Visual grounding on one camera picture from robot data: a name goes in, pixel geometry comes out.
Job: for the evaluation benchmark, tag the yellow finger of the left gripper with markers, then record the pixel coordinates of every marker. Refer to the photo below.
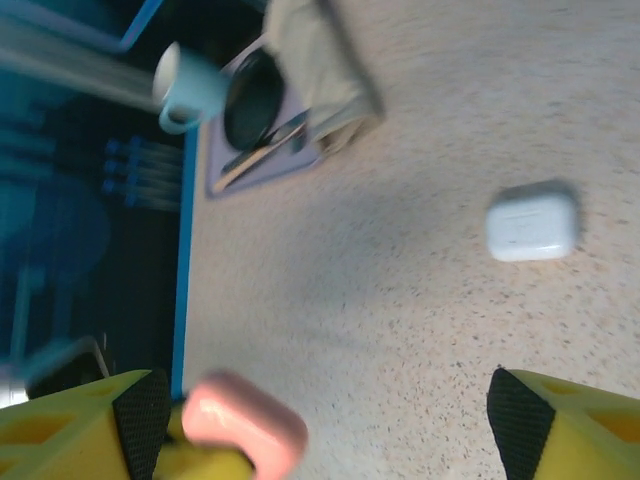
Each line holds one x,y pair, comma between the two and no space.
210,462

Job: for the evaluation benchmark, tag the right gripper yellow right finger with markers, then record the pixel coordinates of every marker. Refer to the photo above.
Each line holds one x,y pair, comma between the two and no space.
590,440

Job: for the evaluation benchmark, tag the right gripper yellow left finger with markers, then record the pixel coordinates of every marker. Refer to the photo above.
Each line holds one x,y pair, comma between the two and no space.
60,440

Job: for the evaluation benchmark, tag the pink eraser block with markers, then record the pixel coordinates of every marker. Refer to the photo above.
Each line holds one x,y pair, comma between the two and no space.
245,420

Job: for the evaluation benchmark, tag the white earbud charging case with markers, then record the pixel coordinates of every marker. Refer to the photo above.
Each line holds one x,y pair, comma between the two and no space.
532,222

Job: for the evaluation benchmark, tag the light wooden chopstick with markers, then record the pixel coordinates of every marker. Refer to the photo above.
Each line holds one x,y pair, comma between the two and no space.
255,157
257,161

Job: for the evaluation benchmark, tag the lilac serving tray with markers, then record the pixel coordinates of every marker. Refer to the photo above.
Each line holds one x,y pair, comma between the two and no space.
280,167

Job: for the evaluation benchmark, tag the light blue mug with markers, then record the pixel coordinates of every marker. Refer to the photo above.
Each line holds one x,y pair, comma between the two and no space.
192,87

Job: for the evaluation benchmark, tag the steel fork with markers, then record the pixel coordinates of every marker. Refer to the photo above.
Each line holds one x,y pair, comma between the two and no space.
295,142

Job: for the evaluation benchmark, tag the black round plate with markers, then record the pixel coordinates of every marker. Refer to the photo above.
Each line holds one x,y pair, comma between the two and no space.
252,105

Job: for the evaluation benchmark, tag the steel table knife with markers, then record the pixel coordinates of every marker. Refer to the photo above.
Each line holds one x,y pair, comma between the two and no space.
287,127

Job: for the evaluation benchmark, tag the beige folded cloth napkin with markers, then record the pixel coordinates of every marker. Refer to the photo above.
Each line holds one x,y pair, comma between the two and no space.
320,70

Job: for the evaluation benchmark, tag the aluminium frame post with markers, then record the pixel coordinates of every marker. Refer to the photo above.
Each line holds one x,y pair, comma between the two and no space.
75,65

